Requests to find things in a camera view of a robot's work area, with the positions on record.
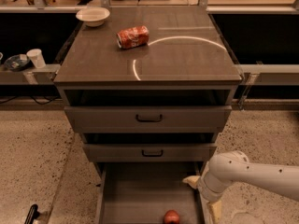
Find grey drawer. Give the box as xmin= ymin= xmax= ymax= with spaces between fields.
xmin=95 ymin=162 xmax=207 ymax=224
xmin=83 ymin=143 xmax=217 ymax=162
xmin=64 ymin=105 xmax=232 ymax=133

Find white paper cup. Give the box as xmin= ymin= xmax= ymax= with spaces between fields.
xmin=26 ymin=49 xmax=46 ymax=68

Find top grey drawer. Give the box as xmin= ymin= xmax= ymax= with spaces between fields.
xmin=64 ymin=105 xmax=232 ymax=133

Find grey drawer cabinet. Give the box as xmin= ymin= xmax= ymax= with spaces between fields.
xmin=53 ymin=5 xmax=243 ymax=224

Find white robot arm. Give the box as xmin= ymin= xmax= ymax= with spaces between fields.
xmin=182 ymin=150 xmax=299 ymax=224

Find metal side shelf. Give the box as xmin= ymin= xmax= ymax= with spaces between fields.
xmin=0 ymin=64 xmax=61 ymax=85

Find middle grey drawer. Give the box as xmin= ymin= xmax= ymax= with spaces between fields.
xmin=83 ymin=143 xmax=217 ymax=162

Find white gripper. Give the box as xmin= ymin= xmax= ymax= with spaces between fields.
xmin=182 ymin=171 xmax=232 ymax=224

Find red apple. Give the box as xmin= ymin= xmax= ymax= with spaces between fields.
xmin=164 ymin=210 xmax=180 ymax=224

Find bottom grey drawer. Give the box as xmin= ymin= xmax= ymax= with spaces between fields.
xmin=95 ymin=162 xmax=207 ymax=224

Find white bowl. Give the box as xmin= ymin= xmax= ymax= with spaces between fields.
xmin=76 ymin=7 xmax=110 ymax=27

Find dark blue bowl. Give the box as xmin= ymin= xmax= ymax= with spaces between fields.
xmin=4 ymin=54 xmax=30 ymax=72

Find black object on floor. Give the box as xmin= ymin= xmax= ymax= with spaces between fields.
xmin=24 ymin=204 xmax=39 ymax=224

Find crushed red soda can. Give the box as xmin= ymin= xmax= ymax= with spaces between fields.
xmin=116 ymin=25 xmax=150 ymax=49

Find black cable under shelf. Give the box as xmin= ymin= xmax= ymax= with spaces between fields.
xmin=0 ymin=94 xmax=61 ymax=105

